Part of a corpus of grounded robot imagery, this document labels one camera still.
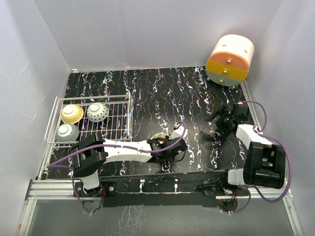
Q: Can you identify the orange flower bowl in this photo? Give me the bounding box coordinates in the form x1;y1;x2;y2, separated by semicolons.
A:
151;132;169;144

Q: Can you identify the blue patterned bowl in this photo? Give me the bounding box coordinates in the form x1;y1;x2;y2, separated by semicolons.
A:
87;102;109;122

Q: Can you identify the yellow teal patterned bowl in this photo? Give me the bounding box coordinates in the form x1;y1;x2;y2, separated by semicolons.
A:
61;104;84;124

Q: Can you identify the grey bowl red rim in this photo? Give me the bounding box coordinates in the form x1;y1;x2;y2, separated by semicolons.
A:
56;124;79;143

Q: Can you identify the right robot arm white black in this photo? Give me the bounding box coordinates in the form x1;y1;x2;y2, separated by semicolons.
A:
206;103;286;195

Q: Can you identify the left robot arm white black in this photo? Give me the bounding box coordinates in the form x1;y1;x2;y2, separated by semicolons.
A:
70;134;188;196

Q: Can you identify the round pastel drawer cabinet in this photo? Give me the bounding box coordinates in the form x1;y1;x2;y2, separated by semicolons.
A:
205;34;254;87

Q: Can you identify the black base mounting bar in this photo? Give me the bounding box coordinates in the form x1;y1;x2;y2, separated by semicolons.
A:
73;181;249;210

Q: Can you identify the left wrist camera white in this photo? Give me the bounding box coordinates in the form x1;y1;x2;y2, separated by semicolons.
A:
169;123;188;139

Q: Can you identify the white wire dish rack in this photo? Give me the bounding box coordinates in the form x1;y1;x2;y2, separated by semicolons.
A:
44;94;133;148

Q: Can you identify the aluminium frame rail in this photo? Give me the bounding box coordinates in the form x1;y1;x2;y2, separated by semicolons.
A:
17;80;304;236

